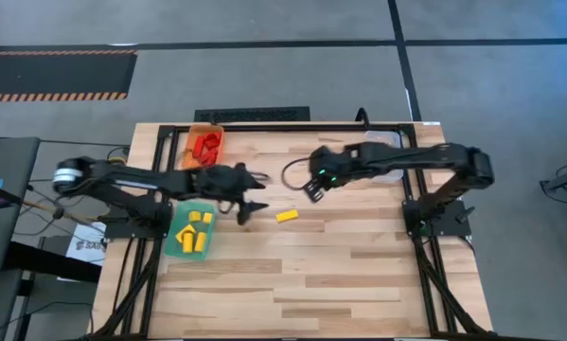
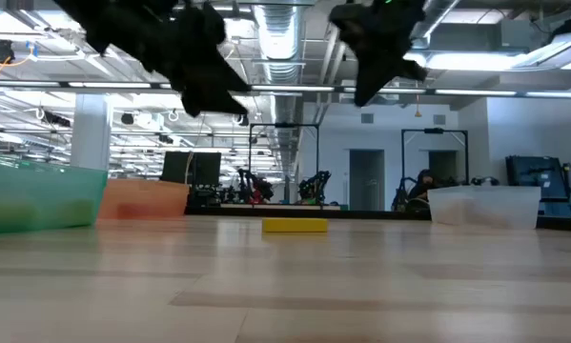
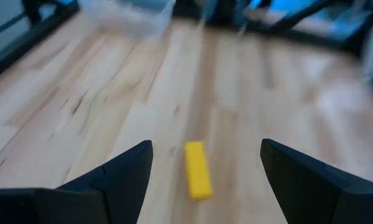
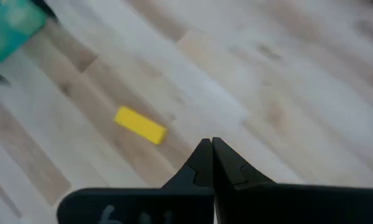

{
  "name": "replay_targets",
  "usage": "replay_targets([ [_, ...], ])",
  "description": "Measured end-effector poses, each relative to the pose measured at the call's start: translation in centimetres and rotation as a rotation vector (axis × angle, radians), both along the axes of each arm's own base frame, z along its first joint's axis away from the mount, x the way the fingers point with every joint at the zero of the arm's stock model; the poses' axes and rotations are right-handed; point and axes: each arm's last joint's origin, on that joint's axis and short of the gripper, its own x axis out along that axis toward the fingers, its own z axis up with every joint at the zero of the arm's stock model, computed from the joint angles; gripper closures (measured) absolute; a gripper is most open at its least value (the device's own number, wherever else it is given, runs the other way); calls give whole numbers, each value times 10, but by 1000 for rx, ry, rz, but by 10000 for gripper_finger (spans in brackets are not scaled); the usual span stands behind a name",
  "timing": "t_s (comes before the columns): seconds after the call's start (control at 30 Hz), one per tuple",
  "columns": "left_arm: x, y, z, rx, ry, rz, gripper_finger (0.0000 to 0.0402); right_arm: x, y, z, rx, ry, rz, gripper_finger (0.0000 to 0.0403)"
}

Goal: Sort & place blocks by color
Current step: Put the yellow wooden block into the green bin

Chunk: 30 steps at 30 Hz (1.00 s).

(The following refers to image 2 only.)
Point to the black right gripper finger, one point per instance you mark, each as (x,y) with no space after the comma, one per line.
(368,86)
(416,70)

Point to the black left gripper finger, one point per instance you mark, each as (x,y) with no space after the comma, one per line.
(225,81)
(206,102)

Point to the yellow long block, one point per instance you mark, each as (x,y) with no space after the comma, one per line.
(294,225)

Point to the black background robot arm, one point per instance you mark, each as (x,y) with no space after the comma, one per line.
(316,183)
(485,181)
(254,188)

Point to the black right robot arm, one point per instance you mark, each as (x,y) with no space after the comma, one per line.
(409,5)

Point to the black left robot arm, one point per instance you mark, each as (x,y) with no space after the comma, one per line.
(113,24)

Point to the yellow hanging cone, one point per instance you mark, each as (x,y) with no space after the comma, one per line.
(417,113)

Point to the bright ceiling light panel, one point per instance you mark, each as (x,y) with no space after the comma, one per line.
(480,61)

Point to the black monitor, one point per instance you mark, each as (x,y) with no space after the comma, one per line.
(175,169)
(206,169)

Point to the grey door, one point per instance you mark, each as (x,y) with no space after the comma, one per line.
(366,181)
(444,164)

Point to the orange translucent plastic bin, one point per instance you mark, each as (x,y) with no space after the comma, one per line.
(166,200)

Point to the person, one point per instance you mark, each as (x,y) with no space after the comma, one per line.
(423,183)

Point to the white pillar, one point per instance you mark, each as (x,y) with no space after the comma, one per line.
(90,138)

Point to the clear plastic bin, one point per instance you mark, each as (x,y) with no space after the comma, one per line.
(485,207)

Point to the blue equipment cart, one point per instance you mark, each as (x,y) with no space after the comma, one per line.
(537,176)

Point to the long ceiling light strip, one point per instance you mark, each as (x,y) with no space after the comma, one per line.
(27,84)

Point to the green translucent plastic bin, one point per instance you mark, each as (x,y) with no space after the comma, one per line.
(51,190)

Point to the grey wall vent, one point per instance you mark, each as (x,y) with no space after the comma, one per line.
(367,118)
(439,119)

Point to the silver ribbed ventilation duct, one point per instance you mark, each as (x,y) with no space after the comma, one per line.
(440,14)
(278,28)

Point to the black gantry frame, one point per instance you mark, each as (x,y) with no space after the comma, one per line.
(433,130)
(285,125)

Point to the grey rectangular air duct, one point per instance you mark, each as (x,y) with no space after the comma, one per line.
(480,35)

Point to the black aluminium table frame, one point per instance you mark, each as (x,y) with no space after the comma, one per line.
(218,212)

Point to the black ceiling camera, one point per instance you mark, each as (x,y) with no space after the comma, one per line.
(1,50)

